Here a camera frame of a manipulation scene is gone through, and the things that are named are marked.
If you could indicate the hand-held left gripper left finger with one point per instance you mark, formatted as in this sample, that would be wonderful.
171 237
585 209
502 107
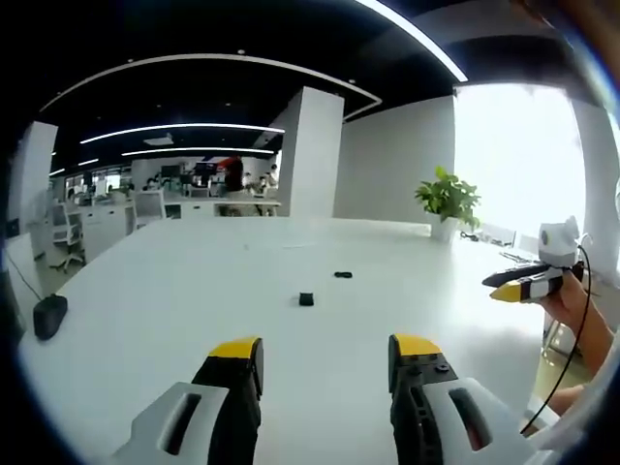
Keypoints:
227 412

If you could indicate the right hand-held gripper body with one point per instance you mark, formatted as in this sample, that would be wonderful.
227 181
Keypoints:
559 247

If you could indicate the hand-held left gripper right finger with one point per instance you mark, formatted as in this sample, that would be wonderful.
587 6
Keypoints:
421 412

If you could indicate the black plastic buckle socket part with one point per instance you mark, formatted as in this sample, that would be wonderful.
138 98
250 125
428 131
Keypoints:
306 299

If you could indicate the black plastic buckle prong part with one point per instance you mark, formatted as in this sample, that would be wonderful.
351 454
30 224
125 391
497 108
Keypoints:
343 275

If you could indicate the person's right hand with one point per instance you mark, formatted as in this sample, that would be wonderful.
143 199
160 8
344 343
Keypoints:
569 305

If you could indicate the green potted plant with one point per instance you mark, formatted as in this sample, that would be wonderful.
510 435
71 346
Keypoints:
448 198

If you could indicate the person's leg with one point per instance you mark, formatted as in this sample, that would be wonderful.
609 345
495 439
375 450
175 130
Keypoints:
569 398

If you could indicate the person's white clothing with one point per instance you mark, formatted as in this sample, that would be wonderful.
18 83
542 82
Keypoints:
591 426

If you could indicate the black computer mouse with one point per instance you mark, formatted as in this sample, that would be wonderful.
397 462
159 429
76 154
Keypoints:
49 317

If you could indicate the white office chair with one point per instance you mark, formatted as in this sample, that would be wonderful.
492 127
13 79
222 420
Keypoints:
149 208
67 237

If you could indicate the white low cabinet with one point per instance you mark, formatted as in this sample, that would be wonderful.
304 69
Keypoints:
104 220

